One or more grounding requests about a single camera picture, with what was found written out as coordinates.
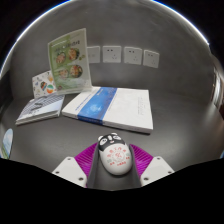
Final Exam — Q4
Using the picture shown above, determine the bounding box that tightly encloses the white panda computer mouse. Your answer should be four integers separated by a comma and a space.
97, 132, 133, 177

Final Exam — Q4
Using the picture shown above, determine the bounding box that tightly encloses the white book with blue band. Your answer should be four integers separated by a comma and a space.
61, 86, 155, 135

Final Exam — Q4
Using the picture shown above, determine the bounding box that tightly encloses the grey striped book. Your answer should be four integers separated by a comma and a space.
15, 93, 66, 126

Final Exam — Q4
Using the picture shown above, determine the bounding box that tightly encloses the green leaflet in acrylic stand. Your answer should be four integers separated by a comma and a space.
47, 27, 93, 96

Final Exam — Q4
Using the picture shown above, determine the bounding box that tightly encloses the small colourful printed card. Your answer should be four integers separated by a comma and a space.
31, 69, 58, 100

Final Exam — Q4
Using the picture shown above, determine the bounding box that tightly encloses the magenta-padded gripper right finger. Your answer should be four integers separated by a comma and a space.
114, 143, 175, 191

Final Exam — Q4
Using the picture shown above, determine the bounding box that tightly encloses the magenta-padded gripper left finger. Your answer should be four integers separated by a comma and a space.
52, 143, 116, 191

